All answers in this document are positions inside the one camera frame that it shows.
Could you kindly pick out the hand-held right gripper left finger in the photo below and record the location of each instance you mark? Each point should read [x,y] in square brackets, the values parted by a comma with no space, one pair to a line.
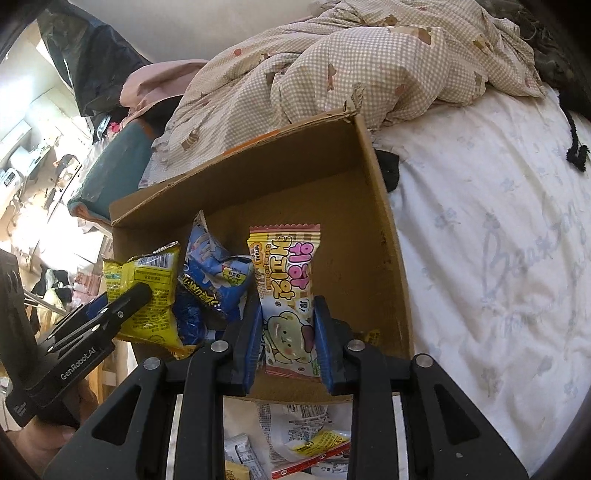
[254,341]

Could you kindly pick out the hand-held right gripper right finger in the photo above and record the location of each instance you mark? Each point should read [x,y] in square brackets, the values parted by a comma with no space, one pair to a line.
[323,341]

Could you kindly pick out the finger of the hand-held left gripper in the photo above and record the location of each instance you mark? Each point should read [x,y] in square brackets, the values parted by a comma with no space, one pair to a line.
[120,314]
[85,311]

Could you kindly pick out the small yellow candy wrapper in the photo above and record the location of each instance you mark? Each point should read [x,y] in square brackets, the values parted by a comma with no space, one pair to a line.
[372,338]

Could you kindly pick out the dark blue bear cookie packet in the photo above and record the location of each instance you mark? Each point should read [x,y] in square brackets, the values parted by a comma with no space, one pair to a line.
[189,318]

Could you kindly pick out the pink yellow bear snack packet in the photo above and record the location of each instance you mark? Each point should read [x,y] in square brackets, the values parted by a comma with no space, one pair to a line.
[286,277]

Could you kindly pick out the blue white snack packet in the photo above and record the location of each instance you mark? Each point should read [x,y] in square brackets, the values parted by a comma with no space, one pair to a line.
[217,258]

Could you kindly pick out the red-edged white snack packet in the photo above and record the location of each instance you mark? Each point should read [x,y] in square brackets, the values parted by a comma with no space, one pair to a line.
[295,429]

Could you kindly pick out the brown cardboard box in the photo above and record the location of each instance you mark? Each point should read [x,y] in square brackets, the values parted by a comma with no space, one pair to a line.
[323,194]

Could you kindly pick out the person's left hand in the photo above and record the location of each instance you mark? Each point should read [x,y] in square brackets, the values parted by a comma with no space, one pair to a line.
[51,441]

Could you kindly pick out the white appliance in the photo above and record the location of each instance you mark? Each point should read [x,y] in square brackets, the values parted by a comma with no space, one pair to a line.
[10,177]

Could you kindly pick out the black cloth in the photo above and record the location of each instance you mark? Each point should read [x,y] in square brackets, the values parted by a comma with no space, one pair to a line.
[388,170]

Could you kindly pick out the white floral bedsheet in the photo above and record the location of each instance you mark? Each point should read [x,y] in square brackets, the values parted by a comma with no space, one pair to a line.
[485,254]

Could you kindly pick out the pink cloth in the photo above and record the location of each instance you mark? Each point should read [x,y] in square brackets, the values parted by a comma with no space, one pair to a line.
[152,87]

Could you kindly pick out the black plastic bag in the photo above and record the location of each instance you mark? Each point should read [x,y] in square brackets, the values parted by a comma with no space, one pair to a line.
[92,60]

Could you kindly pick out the beige checkered quilt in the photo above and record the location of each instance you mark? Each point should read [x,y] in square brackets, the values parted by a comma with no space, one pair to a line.
[369,60]

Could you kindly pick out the camouflage cloth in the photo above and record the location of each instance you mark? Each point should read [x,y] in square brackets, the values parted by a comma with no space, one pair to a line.
[549,50]

